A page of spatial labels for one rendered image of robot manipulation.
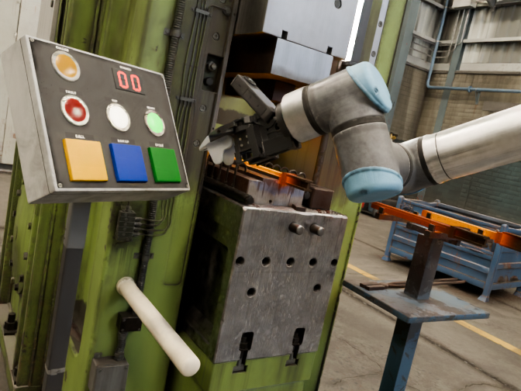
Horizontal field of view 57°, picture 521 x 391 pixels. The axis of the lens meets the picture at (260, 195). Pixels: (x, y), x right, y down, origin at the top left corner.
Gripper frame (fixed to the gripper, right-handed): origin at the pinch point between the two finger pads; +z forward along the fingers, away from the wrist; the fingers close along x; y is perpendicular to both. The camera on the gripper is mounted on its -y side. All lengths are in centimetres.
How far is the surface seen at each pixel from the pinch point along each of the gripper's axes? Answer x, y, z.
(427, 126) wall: 962, -163, 137
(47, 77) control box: -24.9, -13.9, 11.3
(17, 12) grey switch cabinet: 245, -308, 394
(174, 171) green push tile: 1.5, 2.6, 10.4
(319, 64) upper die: 49, -25, -10
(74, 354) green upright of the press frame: 18, 40, 79
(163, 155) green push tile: -0.8, -0.9, 10.5
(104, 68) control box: -11.5, -18.5, 11.4
